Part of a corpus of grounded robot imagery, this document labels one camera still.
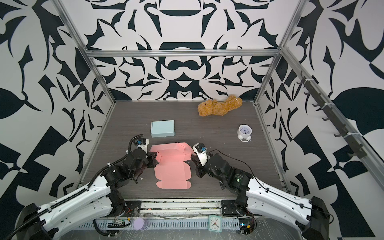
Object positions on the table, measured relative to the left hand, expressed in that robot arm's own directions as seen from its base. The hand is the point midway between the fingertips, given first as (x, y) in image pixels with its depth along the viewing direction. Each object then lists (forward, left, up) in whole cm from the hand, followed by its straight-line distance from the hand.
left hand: (157, 151), depth 78 cm
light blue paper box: (+21, +1, -10) cm, 23 cm away
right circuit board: (-32, -43, -15) cm, 56 cm away
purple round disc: (-30, +5, -5) cm, 31 cm away
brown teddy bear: (+35, -33, -5) cm, 48 cm away
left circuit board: (-29, +17, -14) cm, 37 cm away
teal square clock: (-31, -27, -12) cm, 43 cm away
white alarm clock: (+18, -53, -12) cm, 57 cm away
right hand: (-6, -18, +4) cm, 19 cm away
